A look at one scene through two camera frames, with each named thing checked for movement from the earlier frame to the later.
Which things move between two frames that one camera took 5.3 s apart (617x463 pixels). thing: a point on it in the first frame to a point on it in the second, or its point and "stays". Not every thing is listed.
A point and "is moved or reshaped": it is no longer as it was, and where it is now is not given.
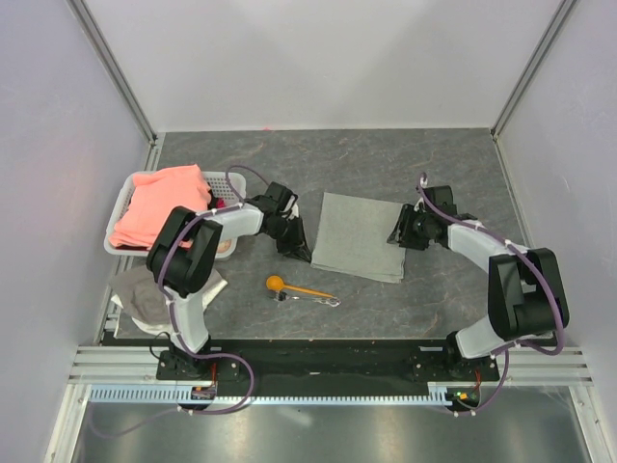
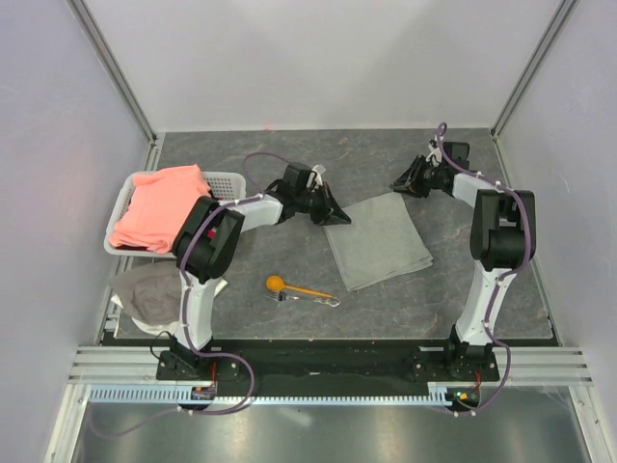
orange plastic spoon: [276, 283] stays
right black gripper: [402, 230] to [413, 183]
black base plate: [327, 367] stays
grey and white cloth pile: [142, 297] stays
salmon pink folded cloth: [154, 195] stays
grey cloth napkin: [352, 238] is moved or reshaped
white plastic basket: [228, 188] stays
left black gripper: [299, 239] to [330, 213]
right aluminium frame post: [559, 20] stays
